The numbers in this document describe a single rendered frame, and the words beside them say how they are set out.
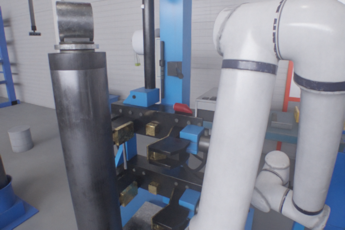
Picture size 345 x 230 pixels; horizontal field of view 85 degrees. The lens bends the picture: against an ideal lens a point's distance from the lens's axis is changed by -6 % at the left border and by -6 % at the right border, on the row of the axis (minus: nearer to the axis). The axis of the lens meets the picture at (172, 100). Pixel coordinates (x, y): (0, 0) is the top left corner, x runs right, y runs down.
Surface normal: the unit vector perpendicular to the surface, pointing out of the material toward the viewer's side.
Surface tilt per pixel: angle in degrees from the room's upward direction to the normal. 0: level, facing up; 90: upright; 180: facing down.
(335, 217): 90
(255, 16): 69
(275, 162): 21
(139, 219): 0
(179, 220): 0
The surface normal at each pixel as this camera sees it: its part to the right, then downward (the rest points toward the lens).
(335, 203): -0.45, 0.23
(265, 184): -0.29, -0.81
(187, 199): 0.00, -0.97
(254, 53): -0.27, 0.13
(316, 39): -0.58, 0.39
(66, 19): 0.46, 0.18
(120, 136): 0.89, 0.11
